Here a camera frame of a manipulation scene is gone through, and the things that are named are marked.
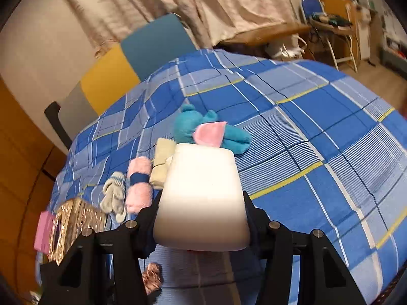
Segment brown hair scrunchie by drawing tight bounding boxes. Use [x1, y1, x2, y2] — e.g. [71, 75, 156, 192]
[142, 262, 162, 295]

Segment white foam sponge block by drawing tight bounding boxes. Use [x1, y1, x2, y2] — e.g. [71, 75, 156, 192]
[153, 143, 250, 252]

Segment pink sock roll blue band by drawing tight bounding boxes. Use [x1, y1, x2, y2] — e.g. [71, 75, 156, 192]
[125, 156, 152, 214]

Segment grey white small socks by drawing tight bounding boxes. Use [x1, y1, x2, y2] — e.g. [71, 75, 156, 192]
[99, 172, 126, 224]

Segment ornate silver tissue box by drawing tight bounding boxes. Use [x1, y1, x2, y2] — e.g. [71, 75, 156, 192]
[48, 197, 107, 264]

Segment cream folded sock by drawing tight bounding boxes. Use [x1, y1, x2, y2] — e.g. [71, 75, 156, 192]
[149, 138, 177, 189]

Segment pink cardboard box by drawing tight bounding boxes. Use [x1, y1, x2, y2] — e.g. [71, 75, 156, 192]
[34, 211, 55, 255]

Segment teal plush toy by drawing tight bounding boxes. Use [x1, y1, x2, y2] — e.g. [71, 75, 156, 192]
[173, 105, 252, 155]

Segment wooden cabinet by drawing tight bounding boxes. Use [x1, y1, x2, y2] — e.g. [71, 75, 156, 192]
[1, 84, 66, 304]

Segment wooden side table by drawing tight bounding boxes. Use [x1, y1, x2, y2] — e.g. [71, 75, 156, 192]
[217, 22, 312, 48]

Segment grey yellow blue chair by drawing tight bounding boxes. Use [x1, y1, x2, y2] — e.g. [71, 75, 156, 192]
[58, 14, 196, 139]

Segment blue folding chair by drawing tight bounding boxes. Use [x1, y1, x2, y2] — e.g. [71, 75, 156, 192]
[300, 0, 358, 72]

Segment grey storage shelf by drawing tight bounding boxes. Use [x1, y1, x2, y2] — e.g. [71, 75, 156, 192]
[380, 32, 407, 78]

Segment sailboat print curtain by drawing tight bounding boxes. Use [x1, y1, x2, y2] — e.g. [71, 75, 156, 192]
[66, 0, 299, 56]

